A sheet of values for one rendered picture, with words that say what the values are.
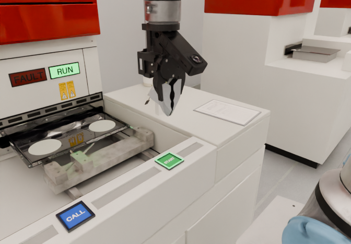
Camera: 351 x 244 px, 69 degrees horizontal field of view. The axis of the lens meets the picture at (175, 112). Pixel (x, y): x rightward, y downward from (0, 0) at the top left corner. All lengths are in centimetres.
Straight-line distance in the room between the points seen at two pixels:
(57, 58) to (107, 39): 188
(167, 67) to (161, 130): 40
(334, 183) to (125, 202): 39
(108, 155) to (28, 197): 25
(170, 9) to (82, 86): 68
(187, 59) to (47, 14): 60
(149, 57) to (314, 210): 41
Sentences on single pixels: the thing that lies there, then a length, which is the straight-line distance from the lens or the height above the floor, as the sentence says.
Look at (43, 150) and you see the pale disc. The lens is 95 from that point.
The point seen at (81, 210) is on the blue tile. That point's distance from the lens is 59.
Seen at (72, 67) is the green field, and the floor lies 111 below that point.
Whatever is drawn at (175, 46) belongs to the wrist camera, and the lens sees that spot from 53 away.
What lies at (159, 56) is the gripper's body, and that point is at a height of 124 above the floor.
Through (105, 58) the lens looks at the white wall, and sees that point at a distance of 293.
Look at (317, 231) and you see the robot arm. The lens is 36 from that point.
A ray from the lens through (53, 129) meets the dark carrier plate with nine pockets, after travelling 108.
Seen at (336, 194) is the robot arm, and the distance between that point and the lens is 36.
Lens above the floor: 136
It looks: 24 degrees down
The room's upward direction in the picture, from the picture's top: straight up
